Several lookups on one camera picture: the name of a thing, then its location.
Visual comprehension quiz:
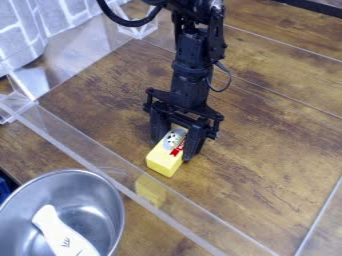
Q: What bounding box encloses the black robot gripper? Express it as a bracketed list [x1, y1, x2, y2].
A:
[143, 61, 224, 161]

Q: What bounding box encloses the yellow butter block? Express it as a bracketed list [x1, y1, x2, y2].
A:
[145, 125, 187, 177]

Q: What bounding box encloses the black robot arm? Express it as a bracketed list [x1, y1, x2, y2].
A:
[143, 0, 227, 161]

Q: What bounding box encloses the silver metal bowl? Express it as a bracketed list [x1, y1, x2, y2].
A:
[0, 169, 125, 256]

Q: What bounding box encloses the clear acrylic barrier panel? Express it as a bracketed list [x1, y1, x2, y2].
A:
[0, 6, 342, 256]

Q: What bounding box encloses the blue object at edge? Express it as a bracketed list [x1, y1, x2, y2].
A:
[0, 177, 10, 204]

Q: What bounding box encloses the grey brick pattern curtain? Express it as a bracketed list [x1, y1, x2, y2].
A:
[0, 0, 102, 78]

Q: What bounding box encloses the thick black cable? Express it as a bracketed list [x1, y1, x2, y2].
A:
[94, 0, 163, 28]

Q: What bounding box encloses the white plastic spatula handle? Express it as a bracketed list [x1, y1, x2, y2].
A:
[32, 205, 100, 256]

